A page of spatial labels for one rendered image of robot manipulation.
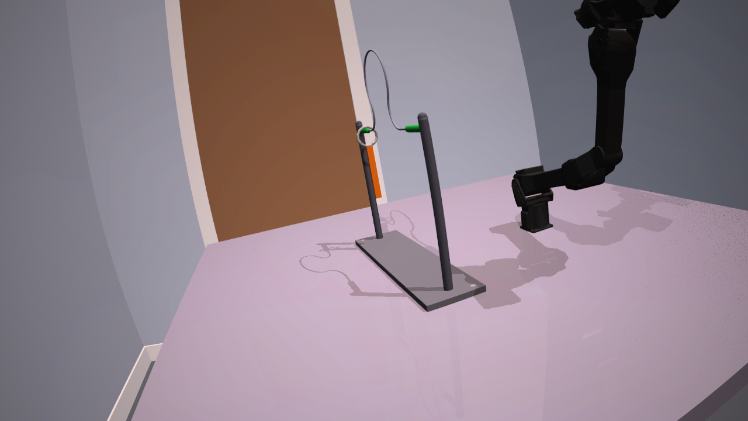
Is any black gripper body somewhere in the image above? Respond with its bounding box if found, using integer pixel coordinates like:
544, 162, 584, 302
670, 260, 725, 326
653, 0, 680, 19

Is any orange handle with grey loop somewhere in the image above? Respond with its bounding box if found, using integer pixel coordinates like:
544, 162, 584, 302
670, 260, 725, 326
356, 126, 382, 198

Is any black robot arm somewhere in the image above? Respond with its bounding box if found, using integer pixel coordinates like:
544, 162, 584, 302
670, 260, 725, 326
511, 0, 658, 233

